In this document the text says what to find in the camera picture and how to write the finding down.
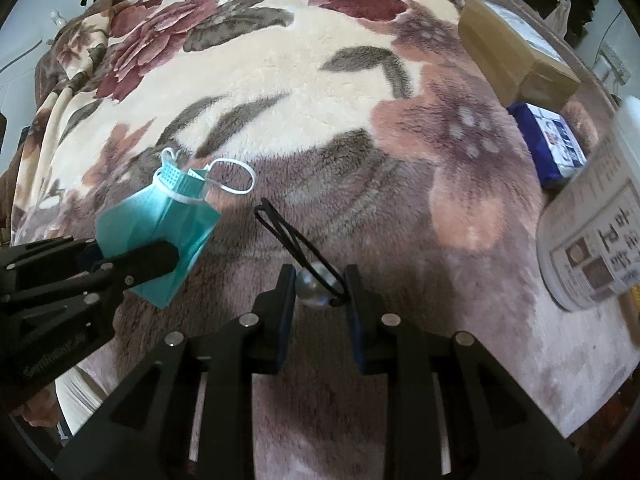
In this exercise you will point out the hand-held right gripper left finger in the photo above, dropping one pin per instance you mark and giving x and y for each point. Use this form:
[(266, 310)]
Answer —
[(286, 310)]

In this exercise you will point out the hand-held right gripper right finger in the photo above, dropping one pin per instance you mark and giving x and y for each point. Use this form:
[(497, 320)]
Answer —
[(356, 315)]

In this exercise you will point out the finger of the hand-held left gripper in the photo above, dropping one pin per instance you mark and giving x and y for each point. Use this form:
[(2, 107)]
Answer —
[(150, 260), (55, 255)]

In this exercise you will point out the teal face mask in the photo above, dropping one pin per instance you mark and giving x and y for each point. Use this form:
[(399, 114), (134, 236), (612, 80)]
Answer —
[(160, 230)]

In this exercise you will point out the floral fleece blanket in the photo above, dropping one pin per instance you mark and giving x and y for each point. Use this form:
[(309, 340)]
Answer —
[(325, 110)]

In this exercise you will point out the clear plastic bottle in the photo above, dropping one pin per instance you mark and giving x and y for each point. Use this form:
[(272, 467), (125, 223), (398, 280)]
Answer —
[(57, 19)]

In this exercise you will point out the white printed packet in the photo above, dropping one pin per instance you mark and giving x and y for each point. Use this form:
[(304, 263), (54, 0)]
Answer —
[(590, 230)]

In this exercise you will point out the blue tissue packet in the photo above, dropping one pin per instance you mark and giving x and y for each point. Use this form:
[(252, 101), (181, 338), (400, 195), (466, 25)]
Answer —
[(547, 145)]

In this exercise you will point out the cardboard box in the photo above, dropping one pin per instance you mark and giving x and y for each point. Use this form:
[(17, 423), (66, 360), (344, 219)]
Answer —
[(510, 45)]

